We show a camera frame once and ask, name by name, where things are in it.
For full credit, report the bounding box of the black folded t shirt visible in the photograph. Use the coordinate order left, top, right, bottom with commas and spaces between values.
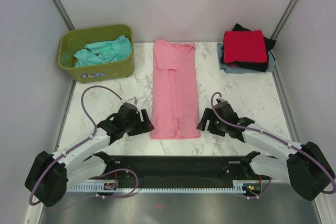
219, 23, 276, 72

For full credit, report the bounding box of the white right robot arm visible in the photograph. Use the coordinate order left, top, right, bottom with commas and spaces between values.
197, 100, 335, 201

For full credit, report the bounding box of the pink t shirt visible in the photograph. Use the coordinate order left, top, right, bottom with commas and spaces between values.
151, 39, 200, 140

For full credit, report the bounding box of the right aluminium frame post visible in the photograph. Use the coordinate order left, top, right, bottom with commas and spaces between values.
271, 0, 299, 40

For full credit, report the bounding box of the red folded t shirt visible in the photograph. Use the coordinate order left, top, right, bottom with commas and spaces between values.
223, 30, 268, 64

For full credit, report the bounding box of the teal t shirt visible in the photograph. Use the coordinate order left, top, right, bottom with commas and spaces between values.
74, 35, 132, 67

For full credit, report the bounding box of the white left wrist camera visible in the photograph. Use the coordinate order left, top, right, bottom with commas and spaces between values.
127, 97, 139, 106

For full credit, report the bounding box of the white slotted cable duct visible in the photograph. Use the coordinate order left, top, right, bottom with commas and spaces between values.
67, 180, 246, 194

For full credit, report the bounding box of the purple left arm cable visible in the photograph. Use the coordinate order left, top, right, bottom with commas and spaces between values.
29, 85, 140, 210

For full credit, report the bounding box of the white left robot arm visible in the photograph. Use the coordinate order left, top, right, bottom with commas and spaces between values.
24, 102, 154, 207

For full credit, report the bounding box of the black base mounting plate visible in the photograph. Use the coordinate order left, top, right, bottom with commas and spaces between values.
105, 156, 259, 188

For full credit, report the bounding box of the olive green plastic bin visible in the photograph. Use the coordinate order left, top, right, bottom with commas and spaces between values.
58, 24, 135, 83

